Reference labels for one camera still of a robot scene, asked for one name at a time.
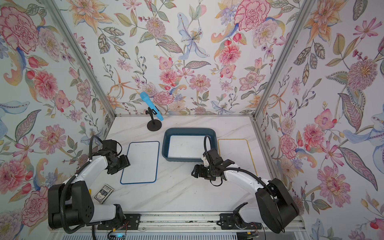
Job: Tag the blue microphone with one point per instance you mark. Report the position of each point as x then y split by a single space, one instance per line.
145 97

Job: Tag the aluminium corner post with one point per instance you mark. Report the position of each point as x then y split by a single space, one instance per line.
303 14
64 29

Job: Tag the right aluminium corner post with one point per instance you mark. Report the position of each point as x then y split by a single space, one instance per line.
303 14

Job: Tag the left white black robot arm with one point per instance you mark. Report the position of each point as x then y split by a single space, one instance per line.
70 204

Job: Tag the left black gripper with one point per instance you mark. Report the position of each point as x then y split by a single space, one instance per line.
125 162

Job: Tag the blue-framed whiteboard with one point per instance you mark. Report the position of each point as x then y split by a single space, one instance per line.
186 148
144 159

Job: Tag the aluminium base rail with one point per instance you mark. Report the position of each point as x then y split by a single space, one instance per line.
151 222

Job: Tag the teal plastic storage box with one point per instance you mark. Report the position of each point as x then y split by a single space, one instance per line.
165 144

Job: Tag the left aluminium corner post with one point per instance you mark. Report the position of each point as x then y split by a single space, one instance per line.
64 29

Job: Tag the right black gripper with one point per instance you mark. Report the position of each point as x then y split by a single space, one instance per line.
202 172

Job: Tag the yellow-framed whiteboard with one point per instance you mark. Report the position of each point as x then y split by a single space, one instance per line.
238 151

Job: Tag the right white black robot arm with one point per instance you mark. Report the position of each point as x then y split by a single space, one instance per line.
273 205

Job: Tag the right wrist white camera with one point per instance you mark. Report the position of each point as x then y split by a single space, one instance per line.
205 160

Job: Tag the black microphone stand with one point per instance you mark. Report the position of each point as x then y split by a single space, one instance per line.
154 124

